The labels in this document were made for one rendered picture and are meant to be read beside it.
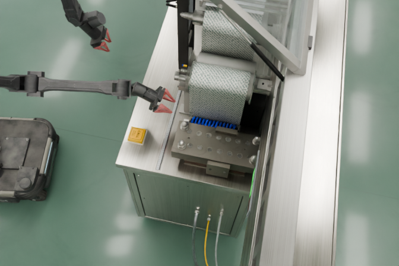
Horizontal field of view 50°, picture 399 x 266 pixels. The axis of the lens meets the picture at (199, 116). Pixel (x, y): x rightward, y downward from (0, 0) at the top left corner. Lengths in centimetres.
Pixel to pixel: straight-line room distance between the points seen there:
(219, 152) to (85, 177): 134
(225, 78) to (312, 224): 68
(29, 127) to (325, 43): 199
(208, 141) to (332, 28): 70
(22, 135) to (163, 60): 115
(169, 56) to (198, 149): 65
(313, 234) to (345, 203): 169
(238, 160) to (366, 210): 142
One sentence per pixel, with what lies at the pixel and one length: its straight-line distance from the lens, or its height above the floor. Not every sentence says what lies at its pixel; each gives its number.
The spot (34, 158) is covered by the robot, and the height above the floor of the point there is 24.
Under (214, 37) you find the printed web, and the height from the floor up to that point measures 131.
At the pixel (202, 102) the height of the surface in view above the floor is 116.
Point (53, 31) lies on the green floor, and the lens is 377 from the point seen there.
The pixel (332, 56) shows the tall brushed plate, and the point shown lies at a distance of 172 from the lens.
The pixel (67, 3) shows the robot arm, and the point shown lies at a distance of 199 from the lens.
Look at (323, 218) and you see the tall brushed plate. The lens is 140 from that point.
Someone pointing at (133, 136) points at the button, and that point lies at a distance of 204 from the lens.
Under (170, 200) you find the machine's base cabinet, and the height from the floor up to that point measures 53.
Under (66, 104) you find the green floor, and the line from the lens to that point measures 331.
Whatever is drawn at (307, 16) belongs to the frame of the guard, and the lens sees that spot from 149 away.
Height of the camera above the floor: 272
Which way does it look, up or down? 60 degrees down
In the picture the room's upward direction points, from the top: 3 degrees clockwise
